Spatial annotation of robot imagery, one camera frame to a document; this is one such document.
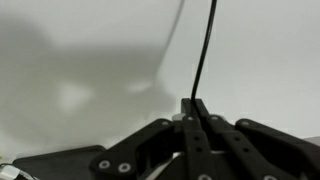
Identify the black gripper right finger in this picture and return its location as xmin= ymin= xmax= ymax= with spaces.
xmin=194 ymin=98 xmax=320 ymax=180

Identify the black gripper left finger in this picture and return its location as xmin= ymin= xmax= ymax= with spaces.
xmin=88 ymin=98 xmax=215 ymax=180

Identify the black charging cable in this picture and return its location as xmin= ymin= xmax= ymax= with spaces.
xmin=190 ymin=0 xmax=218 ymax=101

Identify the small white adapter with cable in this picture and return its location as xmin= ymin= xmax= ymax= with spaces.
xmin=0 ymin=162 xmax=34 ymax=180

